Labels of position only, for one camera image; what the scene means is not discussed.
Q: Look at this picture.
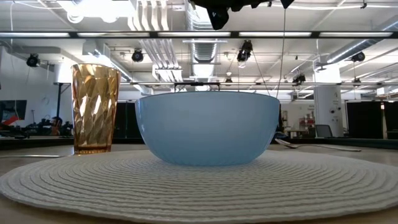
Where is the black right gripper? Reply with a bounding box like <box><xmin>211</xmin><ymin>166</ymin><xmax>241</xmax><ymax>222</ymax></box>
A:
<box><xmin>189</xmin><ymin>0</ymin><xmax>295</xmax><ymax>30</ymax></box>

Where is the light blue bowl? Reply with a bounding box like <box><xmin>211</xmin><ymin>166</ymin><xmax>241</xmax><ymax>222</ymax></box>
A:
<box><xmin>135</xmin><ymin>91</ymin><xmax>280</xmax><ymax>166</ymax></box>

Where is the silver metal spoon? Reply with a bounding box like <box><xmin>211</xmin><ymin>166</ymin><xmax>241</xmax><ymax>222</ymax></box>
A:
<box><xmin>275</xmin><ymin>138</ymin><xmax>362</xmax><ymax>152</ymax></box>

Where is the black ceiling spotlight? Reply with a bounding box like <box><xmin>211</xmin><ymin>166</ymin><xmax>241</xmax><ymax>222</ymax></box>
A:
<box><xmin>351</xmin><ymin>51</ymin><xmax>366</xmax><ymax>63</ymax></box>
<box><xmin>26</xmin><ymin>53</ymin><xmax>40</xmax><ymax>68</ymax></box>
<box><xmin>236</xmin><ymin>40</ymin><xmax>253</xmax><ymax>62</ymax></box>
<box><xmin>131</xmin><ymin>49</ymin><xmax>144</xmax><ymax>63</ymax></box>
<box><xmin>292</xmin><ymin>73</ymin><xmax>307</xmax><ymax>85</ymax></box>

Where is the white building column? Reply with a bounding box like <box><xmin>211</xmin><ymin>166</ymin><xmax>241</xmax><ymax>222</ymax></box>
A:
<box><xmin>313</xmin><ymin>67</ymin><xmax>345</xmax><ymax>138</ymax></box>

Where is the grey office chair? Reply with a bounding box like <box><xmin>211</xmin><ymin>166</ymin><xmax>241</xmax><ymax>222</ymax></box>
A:
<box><xmin>315</xmin><ymin>124</ymin><xmax>333</xmax><ymax>139</ymax></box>

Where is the black partition panel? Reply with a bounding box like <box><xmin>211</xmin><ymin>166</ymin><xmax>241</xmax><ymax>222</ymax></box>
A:
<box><xmin>346</xmin><ymin>100</ymin><xmax>385</xmax><ymax>140</ymax></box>
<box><xmin>112</xmin><ymin>101</ymin><xmax>139</xmax><ymax>140</ymax></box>
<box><xmin>384</xmin><ymin>101</ymin><xmax>398</xmax><ymax>140</ymax></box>

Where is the amber faceted plastic cup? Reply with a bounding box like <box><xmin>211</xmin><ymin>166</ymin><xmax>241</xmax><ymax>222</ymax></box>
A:
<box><xmin>70</xmin><ymin>63</ymin><xmax>121</xmax><ymax>156</ymax></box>

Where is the white round woven placemat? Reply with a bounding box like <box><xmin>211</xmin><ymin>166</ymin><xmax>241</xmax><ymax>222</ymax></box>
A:
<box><xmin>0</xmin><ymin>149</ymin><xmax>398</xmax><ymax>224</ymax></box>

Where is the black support post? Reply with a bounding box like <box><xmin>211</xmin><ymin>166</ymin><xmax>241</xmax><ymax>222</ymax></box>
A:
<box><xmin>53</xmin><ymin>82</ymin><xmax>71</xmax><ymax>136</ymax></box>

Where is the dark wall screen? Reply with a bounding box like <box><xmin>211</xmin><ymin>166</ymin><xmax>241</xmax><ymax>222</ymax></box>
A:
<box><xmin>0</xmin><ymin>99</ymin><xmax>28</xmax><ymax>123</ymax></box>

